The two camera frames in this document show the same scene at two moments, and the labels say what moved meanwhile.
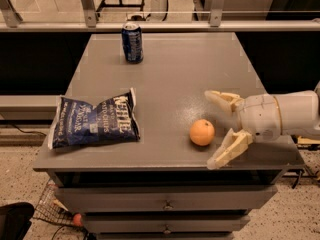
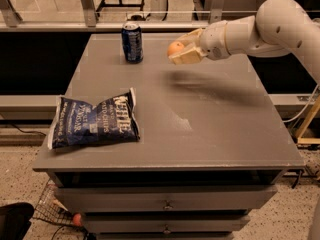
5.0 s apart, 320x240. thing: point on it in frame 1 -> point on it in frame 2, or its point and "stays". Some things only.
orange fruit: x=202 y=132 -> x=174 y=47
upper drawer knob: x=168 y=205 stays
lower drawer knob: x=167 y=231 stays
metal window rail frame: x=11 y=19 stays
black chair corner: x=15 y=220 stays
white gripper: x=259 y=116 -> x=213 y=40
